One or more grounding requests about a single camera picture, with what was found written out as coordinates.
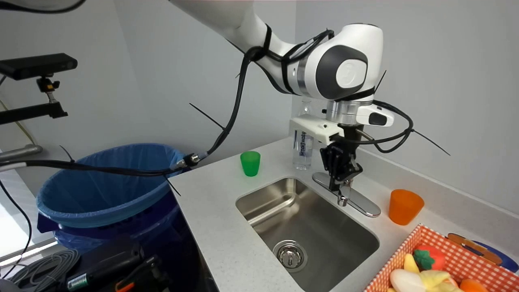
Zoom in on toy strawberry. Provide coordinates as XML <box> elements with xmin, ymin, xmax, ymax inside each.
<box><xmin>413</xmin><ymin>244</ymin><xmax>450</xmax><ymax>272</ymax></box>

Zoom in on thin black hanging cable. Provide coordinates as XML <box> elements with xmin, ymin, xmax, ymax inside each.
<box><xmin>0</xmin><ymin>179</ymin><xmax>36</xmax><ymax>277</ymax></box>

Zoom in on orange plastic cup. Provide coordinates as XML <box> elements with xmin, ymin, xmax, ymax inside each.
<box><xmin>388</xmin><ymin>186</ymin><xmax>427</xmax><ymax>226</ymax></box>

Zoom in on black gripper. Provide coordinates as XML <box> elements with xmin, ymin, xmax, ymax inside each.
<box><xmin>318</xmin><ymin>134</ymin><xmax>366</xmax><ymax>197</ymax></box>

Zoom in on green plastic cup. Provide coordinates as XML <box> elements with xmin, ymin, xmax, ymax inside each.
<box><xmin>239</xmin><ymin>148</ymin><xmax>263</xmax><ymax>178</ymax></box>

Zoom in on round orange toy fruit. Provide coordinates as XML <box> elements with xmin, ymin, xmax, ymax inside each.
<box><xmin>460</xmin><ymin>277</ymin><xmax>490</xmax><ymax>292</ymax></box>

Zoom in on wooden board handle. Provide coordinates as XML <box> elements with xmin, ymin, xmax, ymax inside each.
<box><xmin>447</xmin><ymin>230</ymin><xmax>507</xmax><ymax>265</ymax></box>

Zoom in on blue plate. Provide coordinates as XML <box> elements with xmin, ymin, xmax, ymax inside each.
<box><xmin>476</xmin><ymin>238</ymin><xmax>519</xmax><ymax>273</ymax></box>

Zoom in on clear drinking glass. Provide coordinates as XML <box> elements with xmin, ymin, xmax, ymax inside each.
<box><xmin>293</xmin><ymin>129</ymin><xmax>317</xmax><ymax>171</ymax></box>

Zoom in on red checkered basket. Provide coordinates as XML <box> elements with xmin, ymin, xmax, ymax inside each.
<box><xmin>364</xmin><ymin>223</ymin><xmax>519</xmax><ymax>292</ymax></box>

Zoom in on grey coiled cables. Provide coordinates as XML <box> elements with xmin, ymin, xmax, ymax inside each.
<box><xmin>7</xmin><ymin>244</ymin><xmax>83</xmax><ymax>290</ymax></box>

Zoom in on blue trash bin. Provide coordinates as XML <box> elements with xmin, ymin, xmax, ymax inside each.
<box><xmin>36</xmin><ymin>140</ymin><xmax>192</xmax><ymax>256</ymax></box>

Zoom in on black equipment case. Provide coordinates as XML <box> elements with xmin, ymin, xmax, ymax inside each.
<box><xmin>64</xmin><ymin>239</ymin><xmax>168</xmax><ymax>292</ymax></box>

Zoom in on yellow toy banana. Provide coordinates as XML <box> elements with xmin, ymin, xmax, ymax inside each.
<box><xmin>419</xmin><ymin>269</ymin><xmax>463</xmax><ymax>292</ymax></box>

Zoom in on yellow toy cheese wedge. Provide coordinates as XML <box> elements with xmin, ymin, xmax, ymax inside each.
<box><xmin>403</xmin><ymin>251</ymin><xmax>424</xmax><ymax>275</ymax></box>

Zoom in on black stereo camera bar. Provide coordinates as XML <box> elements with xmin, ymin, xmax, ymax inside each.
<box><xmin>0</xmin><ymin>51</ymin><xmax>80</xmax><ymax>82</ymax></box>

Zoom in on chrome faucet base with handle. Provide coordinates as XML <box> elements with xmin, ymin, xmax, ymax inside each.
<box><xmin>312</xmin><ymin>170</ymin><xmax>383</xmax><ymax>218</ymax></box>

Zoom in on stainless steel sink basin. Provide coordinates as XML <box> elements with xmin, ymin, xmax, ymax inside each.
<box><xmin>234</xmin><ymin>174</ymin><xmax>382</xmax><ymax>292</ymax></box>

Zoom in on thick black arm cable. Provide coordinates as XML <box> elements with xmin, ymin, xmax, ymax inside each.
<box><xmin>0</xmin><ymin>22</ymin><xmax>338</xmax><ymax>179</ymax></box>

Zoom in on round metal drain strainer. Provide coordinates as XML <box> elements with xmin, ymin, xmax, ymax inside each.
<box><xmin>271</xmin><ymin>238</ymin><xmax>310</xmax><ymax>272</ymax></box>

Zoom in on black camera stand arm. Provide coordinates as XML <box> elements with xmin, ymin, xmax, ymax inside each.
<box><xmin>0</xmin><ymin>74</ymin><xmax>70</xmax><ymax>126</ymax></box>

